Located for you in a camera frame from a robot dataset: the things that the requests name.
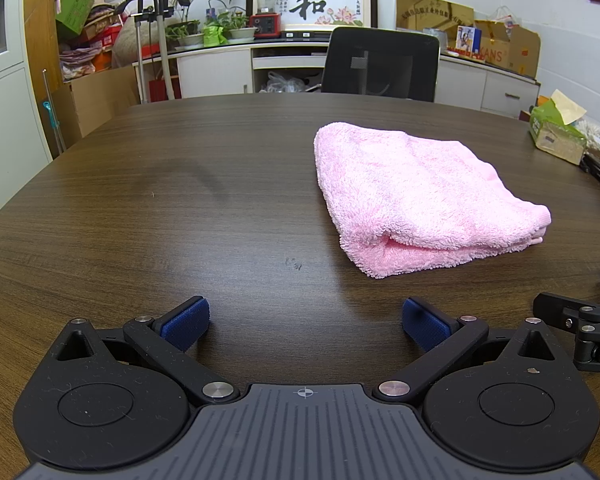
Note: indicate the light green bag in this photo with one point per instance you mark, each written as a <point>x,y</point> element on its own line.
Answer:
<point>214,36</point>

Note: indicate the green cardboard box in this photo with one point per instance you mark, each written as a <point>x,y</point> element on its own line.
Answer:
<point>74,7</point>

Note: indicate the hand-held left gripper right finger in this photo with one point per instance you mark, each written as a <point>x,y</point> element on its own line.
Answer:
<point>427,325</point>

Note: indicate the white sideboard cabinet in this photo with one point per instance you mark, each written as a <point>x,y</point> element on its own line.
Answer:
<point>215,70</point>

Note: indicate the gold plaque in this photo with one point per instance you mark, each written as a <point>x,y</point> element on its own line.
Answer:
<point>430,10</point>

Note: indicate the small blue picture box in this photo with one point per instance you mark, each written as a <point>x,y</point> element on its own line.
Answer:
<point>467,40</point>

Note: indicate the wooden wall cabinet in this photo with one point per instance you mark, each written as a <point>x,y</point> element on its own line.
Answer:
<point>37,10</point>

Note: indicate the red blender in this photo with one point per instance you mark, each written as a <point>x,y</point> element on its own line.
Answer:
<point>266,22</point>

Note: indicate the pile of clutter boxes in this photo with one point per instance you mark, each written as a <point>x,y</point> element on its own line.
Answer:
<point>100,40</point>

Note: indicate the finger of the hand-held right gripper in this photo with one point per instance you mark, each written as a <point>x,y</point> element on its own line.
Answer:
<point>555,307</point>

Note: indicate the green tissue box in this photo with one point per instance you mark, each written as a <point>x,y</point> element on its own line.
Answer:
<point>555,135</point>

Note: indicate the potted plant white bowl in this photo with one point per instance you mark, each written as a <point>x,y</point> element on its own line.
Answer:
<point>241,32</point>
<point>187,40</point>

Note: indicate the black desktop devices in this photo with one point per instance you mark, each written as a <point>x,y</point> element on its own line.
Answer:
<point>300,35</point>

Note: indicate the white metal cabinet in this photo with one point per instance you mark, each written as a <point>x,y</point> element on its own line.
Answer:
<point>5,85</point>

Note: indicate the clear plastic bags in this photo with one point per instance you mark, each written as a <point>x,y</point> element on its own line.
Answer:
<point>285,82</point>

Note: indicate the open brown cardboard boxes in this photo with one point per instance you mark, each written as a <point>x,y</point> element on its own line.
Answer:
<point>515,50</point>

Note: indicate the large brown cardboard box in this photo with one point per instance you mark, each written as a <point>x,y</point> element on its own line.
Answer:
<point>100,102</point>

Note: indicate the black mesh office chair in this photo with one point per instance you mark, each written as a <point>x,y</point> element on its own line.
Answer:
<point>380,65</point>

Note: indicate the framed flower calligraphy picture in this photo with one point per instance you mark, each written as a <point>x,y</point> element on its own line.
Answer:
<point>320,5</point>

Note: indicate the white plastic bag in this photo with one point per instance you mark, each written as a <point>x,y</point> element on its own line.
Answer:
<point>505,16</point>

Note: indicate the pink towel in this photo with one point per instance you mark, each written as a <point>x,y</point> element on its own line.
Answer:
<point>420,190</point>

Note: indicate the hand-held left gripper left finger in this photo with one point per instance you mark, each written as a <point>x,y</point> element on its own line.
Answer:
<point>185,322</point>

